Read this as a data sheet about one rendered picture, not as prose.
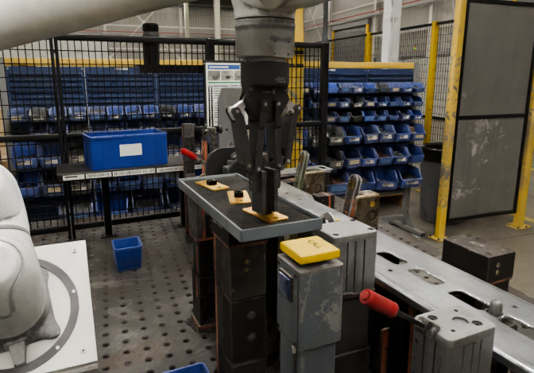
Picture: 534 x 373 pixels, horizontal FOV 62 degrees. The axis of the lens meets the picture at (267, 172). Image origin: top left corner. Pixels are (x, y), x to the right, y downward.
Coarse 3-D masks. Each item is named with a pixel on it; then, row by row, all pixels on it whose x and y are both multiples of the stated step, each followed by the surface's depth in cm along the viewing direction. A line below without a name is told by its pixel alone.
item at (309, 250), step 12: (288, 240) 62; (300, 240) 62; (312, 240) 61; (324, 240) 62; (288, 252) 59; (300, 252) 57; (312, 252) 57; (324, 252) 58; (336, 252) 58; (300, 264) 56
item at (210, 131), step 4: (208, 128) 149; (212, 128) 149; (220, 128) 151; (204, 132) 150; (208, 132) 150; (212, 132) 149; (220, 132) 151; (208, 136) 151; (212, 136) 150; (208, 140) 152; (212, 140) 150; (216, 140) 150; (212, 144) 150; (216, 144) 151; (212, 148) 150; (216, 148) 151
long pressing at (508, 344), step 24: (288, 192) 150; (336, 216) 124; (384, 240) 106; (384, 264) 93; (408, 264) 93; (432, 264) 93; (384, 288) 84; (408, 288) 82; (432, 288) 82; (456, 288) 82; (480, 288) 82; (480, 312) 74; (504, 312) 74; (528, 312) 74; (504, 336) 67; (504, 360) 62; (528, 360) 61
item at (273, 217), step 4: (244, 208) 75; (248, 208) 75; (268, 208) 72; (248, 212) 74; (252, 212) 73; (256, 212) 73; (268, 212) 72; (272, 212) 73; (276, 212) 73; (256, 216) 72; (260, 216) 71; (264, 216) 71; (268, 216) 71; (272, 216) 71; (276, 216) 71; (280, 216) 71; (284, 216) 71; (264, 220) 70; (268, 220) 69; (272, 220) 69; (276, 220) 69; (280, 220) 70
